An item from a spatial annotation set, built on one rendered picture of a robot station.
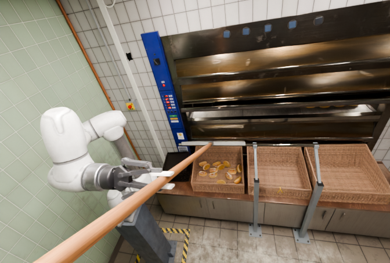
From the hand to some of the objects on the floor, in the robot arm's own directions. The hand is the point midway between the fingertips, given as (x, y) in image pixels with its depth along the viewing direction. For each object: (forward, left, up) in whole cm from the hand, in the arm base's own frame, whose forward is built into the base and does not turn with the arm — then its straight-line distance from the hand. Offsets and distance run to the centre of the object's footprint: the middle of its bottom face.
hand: (162, 179), depth 55 cm
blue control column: (-34, +224, -190) cm, 296 cm away
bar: (+32, +76, -190) cm, 207 cm away
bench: (+51, +96, -190) cm, 219 cm away
